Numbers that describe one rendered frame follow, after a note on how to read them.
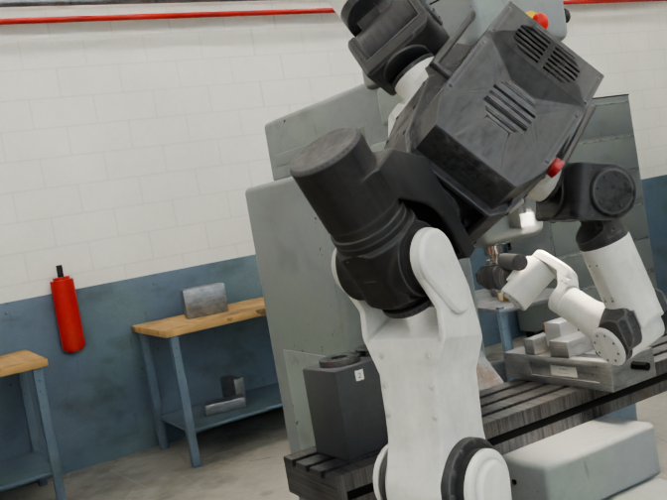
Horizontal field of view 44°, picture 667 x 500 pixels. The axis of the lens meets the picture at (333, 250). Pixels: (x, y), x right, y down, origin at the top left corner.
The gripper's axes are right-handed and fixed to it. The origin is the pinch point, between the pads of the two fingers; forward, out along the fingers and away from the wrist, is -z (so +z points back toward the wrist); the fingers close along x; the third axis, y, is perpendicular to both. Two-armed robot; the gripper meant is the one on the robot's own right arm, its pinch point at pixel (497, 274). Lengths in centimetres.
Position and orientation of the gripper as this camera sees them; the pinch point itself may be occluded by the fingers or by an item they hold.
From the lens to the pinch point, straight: 198.6
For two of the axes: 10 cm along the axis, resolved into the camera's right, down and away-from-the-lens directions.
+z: 1.2, 0.2, -9.9
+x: -9.8, 1.7, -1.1
